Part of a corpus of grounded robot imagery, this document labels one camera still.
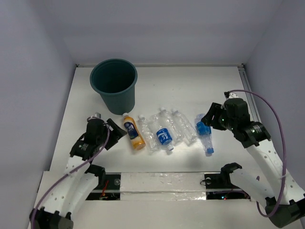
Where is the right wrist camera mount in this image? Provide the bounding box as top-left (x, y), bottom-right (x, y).
top-left (224, 92), bottom-right (239, 100)

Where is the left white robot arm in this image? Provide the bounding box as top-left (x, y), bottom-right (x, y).
top-left (30, 115), bottom-right (127, 229)

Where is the blue label bottle white cap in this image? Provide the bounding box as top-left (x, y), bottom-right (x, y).
top-left (151, 114), bottom-right (174, 152)

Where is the aluminium rail right edge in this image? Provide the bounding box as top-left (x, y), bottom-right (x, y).
top-left (237, 65), bottom-right (261, 122)

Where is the orange juice bottle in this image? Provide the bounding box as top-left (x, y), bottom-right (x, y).
top-left (122, 113), bottom-right (146, 150)

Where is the clear crushed bottle white cap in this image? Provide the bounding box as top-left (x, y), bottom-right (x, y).
top-left (160, 107), bottom-right (184, 144)

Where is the silver foil strip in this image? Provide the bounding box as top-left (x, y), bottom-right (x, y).
top-left (120, 172), bottom-right (206, 201)

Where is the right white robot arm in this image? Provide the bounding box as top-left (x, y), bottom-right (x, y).
top-left (201, 98), bottom-right (305, 228)

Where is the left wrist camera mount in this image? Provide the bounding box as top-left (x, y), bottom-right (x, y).
top-left (87, 112), bottom-right (103, 123)

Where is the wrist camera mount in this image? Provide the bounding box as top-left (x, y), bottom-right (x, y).
top-left (87, 112), bottom-right (103, 123)
top-left (224, 92), bottom-right (239, 100)

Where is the dark green plastic bin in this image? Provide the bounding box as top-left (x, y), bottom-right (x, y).
top-left (90, 59), bottom-right (138, 115)

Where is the clear ribbed bottle white cap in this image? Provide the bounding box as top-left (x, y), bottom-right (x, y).
top-left (172, 108), bottom-right (198, 146)

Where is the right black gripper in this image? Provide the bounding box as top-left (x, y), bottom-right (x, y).
top-left (201, 101), bottom-right (236, 131)

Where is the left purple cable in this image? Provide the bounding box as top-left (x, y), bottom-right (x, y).
top-left (30, 115), bottom-right (112, 227)

